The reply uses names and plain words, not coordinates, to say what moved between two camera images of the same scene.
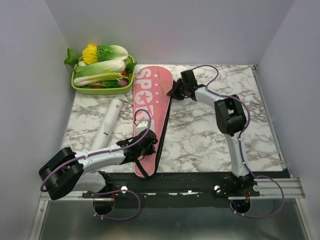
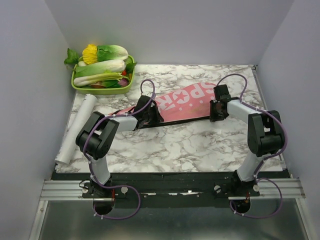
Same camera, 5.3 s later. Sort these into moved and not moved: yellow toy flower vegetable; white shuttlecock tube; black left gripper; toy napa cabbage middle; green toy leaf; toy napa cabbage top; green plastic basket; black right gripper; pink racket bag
Moved: pink racket bag; black left gripper; black right gripper; white shuttlecock tube
Not moved: toy napa cabbage middle; green toy leaf; toy napa cabbage top; green plastic basket; yellow toy flower vegetable
